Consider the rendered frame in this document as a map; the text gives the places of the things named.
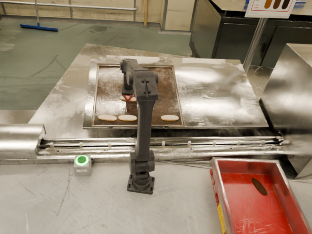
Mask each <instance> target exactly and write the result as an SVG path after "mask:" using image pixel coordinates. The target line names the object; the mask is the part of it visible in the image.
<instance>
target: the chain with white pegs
mask: <svg viewBox="0 0 312 234"><path fill-rule="evenodd" d="M251 144H254V143H251ZM255 144H279V143H265V140H262V142H261V143H255ZM184 145H249V143H246V144H245V143H242V144H241V140H239V141H238V142H237V144H216V141H214V142H213V144H191V141H188V144H184ZM184 145H183V144H179V145H178V144H174V145H165V141H163V142H162V145H150V146H184ZM119 146H121V145H117V146H116V145H112V146H111V143H110V142H108V145H107V146H83V144H82V142H80V143H79V146H54V145H53V143H50V146H39V147H40V148H54V147H119ZM122 146H137V142H136V145H122Z"/></svg>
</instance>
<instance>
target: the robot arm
mask: <svg viewBox="0 0 312 234"><path fill-rule="evenodd" d="M120 70H121V71H122V73H123V87H122V96H123V97H124V98H125V100H126V101H130V100H131V99H132V98H133V97H134V94H135V97H136V101H137V102H138V124H137V144H136V149H135V152H130V156H129V165H130V176H129V180H128V185H127V191H129V192H136V193H142V194H149V195H152V194H153V190H154V183H155V178H154V177H153V176H150V174H149V172H152V171H155V155H154V151H153V150H150V136H151V125H152V113H153V108H154V105H155V103H156V100H158V96H159V95H158V90H157V85H156V84H158V81H159V77H158V73H157V72H155V71H149V70H147V69H144V68H142V67H141V66H140V65H139V64H138V63H137V59H130V58H124V59H123V60H122V61H121V62H120ZM126 96H130V98H129V99H127V97H126Z"/></svg>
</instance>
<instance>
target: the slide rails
mask: <svg viewBox="0 0 312 234"><path fill-rule="evenodd" d="M262 140H265V142H266V143H278V142H279V140H277V139H241V143H261V142H262ZM163 141H165V144H174V143H188V141H191V143H213V142H214V141H216V143H237V142H238V141H239V140H160V141H150V144H162V142H163ZM80 142H82V144H83V145H103V144H108V142H110V144H136V142H137V141H79V142H40V145H50V143H53V145H79V143H80ZM231 146H280V144H249V145H184V146H150V148H170V147H231ZM109 148H136V146H119V147H54V148H40V150H48V149H109Z"/></svg>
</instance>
